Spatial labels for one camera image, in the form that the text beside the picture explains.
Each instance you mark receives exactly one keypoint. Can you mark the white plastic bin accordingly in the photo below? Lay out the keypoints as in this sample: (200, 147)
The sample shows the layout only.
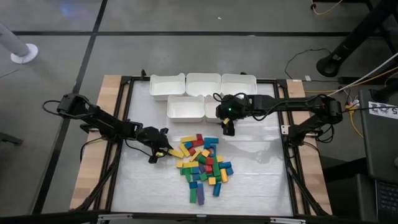
(203, 84)
(167, 87)
(186, 109)
(211, 109)
(239, 82)

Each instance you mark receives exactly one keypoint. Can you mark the red wooden cube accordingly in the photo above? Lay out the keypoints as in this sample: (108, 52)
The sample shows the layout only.
(208, 169)

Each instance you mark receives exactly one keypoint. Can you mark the long purple wooden block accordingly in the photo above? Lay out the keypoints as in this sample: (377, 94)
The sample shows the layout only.
(200, 196)

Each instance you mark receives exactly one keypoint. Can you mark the white printed label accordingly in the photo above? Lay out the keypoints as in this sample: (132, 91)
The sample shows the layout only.
(384, 110)

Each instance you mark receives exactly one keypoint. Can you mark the yellow wooden cube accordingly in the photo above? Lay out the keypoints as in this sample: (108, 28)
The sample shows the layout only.
(179, 164)
(212, 180)
(219, 159)
(205, 152)

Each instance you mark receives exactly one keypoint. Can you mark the green wooden cube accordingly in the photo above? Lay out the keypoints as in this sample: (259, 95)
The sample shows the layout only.
(218, 178)
(203, 176)
(188, 177)

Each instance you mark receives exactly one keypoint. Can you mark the black keyboard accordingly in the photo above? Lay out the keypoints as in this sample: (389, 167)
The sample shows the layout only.
(387, 199)

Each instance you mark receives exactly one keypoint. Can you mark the blue wooden arch block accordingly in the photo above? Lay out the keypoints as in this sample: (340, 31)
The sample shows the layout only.
(211, 141)

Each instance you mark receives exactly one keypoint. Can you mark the white mounting plate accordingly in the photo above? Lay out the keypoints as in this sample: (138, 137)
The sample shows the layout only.
(285, 129)

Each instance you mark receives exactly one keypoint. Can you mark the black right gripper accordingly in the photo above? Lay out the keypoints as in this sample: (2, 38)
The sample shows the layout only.
(231, 105)

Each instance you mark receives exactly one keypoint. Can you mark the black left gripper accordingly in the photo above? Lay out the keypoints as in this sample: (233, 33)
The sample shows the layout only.
(152, 138)

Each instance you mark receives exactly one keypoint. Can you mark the grey pole white base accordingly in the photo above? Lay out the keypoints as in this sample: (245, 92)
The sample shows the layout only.
(23, 55)

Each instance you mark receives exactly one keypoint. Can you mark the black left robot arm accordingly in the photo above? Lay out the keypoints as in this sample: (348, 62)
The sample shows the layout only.
(102, 119)

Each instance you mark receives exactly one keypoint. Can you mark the metal frame clamp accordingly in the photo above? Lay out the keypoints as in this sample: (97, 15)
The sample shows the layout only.
(143, 74)

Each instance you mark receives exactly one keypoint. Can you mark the long green wooden block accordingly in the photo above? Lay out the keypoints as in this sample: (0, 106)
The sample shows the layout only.
(193, 195)
(216, 168)

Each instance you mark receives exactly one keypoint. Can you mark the black computer case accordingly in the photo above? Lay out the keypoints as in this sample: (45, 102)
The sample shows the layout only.
(379, 146)

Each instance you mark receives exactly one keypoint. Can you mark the small red wooden block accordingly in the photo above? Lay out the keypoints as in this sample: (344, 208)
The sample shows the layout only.
(199, 137)

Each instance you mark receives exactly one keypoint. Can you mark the black aluminium table frame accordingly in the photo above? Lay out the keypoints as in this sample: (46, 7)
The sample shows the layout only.
(136, 78)

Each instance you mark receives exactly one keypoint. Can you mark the black floor bracket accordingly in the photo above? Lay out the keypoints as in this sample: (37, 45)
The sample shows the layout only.
(11, 139)

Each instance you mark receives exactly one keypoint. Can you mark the small white tag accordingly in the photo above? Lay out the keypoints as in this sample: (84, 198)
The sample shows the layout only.
(308, 78)

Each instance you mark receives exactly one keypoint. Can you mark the long blue wooden block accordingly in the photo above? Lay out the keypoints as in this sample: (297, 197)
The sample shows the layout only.
(196, 176)
(217, 188)

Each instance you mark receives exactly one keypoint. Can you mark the black floor stand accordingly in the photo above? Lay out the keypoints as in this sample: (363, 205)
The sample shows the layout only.
(348, 43)

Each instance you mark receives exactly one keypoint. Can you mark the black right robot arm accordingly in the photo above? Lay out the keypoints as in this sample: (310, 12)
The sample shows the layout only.
(295, 104)

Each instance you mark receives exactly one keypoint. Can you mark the black camera rig crossbar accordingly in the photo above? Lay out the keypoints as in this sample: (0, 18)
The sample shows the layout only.
(62, 217)

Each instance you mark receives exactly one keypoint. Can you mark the white table mat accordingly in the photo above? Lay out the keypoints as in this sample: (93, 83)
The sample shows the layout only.
(149, 193)

